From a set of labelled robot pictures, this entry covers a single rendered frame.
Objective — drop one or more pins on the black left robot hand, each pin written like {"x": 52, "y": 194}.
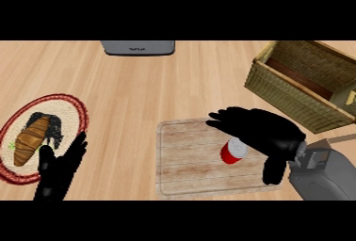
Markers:
{"x": 57, "y": 175}

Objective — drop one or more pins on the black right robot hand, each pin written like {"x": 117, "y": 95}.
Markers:
{"x": 258, "y": 131}

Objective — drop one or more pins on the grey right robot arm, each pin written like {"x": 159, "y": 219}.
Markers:
{"x": 322, "y": 175}

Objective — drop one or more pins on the red can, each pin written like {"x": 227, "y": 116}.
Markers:
{"x": 232, "y": 152}

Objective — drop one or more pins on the pale wooden cutting board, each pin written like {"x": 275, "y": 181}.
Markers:
{"x": 208, "y": 163}

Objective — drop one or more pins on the olive wicker basket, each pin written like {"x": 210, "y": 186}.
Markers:
{"x": 306, "y": 91}

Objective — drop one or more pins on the brown croissant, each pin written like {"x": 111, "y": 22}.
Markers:
{"x": 31, "y": 141}

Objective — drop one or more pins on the round red-rimmed placemat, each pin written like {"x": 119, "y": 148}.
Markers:
{"x": 32, "y": 138}

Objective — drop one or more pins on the dark grey appliance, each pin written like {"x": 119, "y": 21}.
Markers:
{"x": 137, "y": 47}

